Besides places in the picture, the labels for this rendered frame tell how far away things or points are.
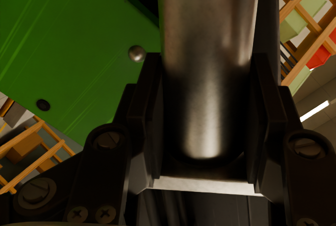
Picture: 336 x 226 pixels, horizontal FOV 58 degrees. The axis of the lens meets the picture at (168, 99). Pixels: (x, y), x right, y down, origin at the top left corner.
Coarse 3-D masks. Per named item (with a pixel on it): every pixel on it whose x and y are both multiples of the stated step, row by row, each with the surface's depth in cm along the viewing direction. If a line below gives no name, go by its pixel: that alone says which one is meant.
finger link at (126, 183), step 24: (96, 144) 8; (120, 144) 8; (96, 168) 7; (120, 168) 7; (72, 192) 7; (96, 192) 7; (120, 192) 7; (72, 216) 6; (96, 216) 6; (120, 216) 6
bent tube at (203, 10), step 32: (160, 0) 9; (192, 0) 8; (224, 0) 8; (256, 0) 9; (160, 32) 9; (192, 32) 8; (224, 32) 8; (192, 64) 9; (224, 64) 9; (192, 96) 10; (224, 96) 9; (192, 128) 10; (224, 128) 10; (192, 160) 11; (224, 160) 11; (224, 192) 11
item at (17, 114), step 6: (6, 102) 38; (12, 102) 38; (0, 108) 39; (6, 108) 39; (12, 108) 38; (18, 108) 38; (24, 108) 38; (0, 114) 40; (6, 114) 39; (12, 114) 39; (18, 114) 39; (24, 114) 39; (30, 114) 41; (6, 120) 40; (12, 120) 39; (18, 120) 39; (24, 120) 41; (12, 126) 40
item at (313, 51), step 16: (288, 0) 309; (304, 0) 318; (320, 0) 325; (288, 16) 307; (304, 16) 309; (288, 32) 312; (320, 32) 312; (288, 48) 353; (304, 48) 335; (320, 48) 316; (288, 64) 287; (304, 64) 292; (320, 64) 315; (288, 80) 282; (304, 80) 301
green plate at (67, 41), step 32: (0, 0) 17; (32, 0) 17; (64, 0) 17; (96, 0) 17; (128, 0) 17; (0, 32) 19; (32, 32) 18; (64, 32) 18; (96, 32) 18; (128, 32) 17; (0, 64) 20; (32, 64) 20; (64, 64) 19; (96, 64) 19; (128, 64) 19; (32, 96) 21; (64, 96) 21; (96, 96) 20; (64, 128) 22
